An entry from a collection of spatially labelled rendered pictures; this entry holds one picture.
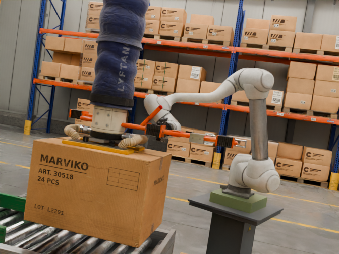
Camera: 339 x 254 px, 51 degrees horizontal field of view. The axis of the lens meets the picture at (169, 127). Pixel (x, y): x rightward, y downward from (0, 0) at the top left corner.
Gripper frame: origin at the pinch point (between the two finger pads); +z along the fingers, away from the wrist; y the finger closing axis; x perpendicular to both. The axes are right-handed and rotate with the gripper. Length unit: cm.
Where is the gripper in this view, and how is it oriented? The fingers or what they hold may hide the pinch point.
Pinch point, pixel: (157, 130)
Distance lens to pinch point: 177.9
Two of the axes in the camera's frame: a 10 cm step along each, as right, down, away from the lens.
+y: -1.4, 9.9, 0.5
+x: -9.7, -1.5, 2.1
